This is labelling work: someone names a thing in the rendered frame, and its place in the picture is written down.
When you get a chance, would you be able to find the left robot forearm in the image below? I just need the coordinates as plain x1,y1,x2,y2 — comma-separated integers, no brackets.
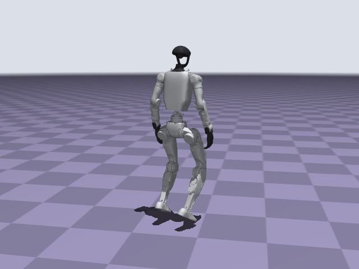
150,103,160,126

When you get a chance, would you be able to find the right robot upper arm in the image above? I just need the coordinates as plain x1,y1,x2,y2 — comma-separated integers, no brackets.
188,73,204,110

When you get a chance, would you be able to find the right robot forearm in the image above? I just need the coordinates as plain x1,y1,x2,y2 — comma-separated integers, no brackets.
199,100,213,132

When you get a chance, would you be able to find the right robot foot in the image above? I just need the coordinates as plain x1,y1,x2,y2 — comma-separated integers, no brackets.
177,208,197,221

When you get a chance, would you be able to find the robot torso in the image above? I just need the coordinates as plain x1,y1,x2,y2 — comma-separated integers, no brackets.
163,68,193,138

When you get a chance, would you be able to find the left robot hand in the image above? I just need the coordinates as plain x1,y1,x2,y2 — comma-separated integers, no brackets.
153,122,163,144

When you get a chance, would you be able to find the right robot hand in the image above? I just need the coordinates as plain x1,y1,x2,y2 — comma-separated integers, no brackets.
204,127,213,149

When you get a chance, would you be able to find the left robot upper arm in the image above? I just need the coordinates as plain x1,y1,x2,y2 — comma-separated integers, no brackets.
150,73,165,106

